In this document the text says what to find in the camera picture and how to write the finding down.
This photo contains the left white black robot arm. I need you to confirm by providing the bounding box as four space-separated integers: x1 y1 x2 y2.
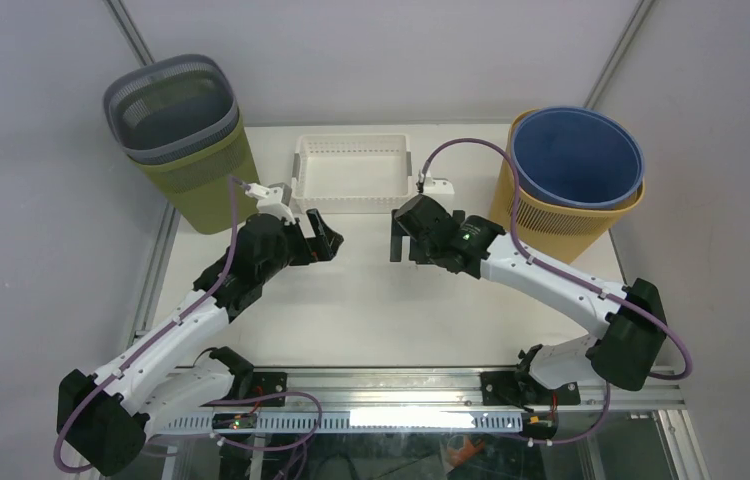
54 209 344 476

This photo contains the aluminium mounting rail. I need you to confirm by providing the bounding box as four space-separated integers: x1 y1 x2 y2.
86 365 688 413

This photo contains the olive green waste bin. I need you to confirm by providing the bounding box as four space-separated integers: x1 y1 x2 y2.
135 120 260 235

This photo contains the blue plastic bucket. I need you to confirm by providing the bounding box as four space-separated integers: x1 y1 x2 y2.
509 106 645 210

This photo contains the white slotted cable duct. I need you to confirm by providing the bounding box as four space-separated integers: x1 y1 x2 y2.
161 407 523 435

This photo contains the white perforated plastic tray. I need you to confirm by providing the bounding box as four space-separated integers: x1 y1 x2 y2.
291 134 416 214

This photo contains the grey mesh waste bin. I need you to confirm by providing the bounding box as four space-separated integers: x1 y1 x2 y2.
103 54 240 165

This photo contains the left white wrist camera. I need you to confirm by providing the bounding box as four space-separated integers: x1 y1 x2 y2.
245 183 296 225

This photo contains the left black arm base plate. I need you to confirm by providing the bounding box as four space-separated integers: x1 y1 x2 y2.
226 371 288 400

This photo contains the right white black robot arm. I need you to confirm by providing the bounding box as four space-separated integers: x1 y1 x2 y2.
392 195 666 409

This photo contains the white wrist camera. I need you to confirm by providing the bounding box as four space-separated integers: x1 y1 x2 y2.
416 172 455 197
245 183 296 225

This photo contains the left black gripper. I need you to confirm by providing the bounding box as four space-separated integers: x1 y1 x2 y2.
257 209 341 282

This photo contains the yellow slatted waste bin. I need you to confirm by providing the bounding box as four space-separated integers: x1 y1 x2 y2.
489 109 645 263

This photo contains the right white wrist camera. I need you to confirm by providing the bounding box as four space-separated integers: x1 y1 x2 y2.
416 172 455 197

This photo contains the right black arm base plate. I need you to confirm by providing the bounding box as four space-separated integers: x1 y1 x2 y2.
479 370 581 408

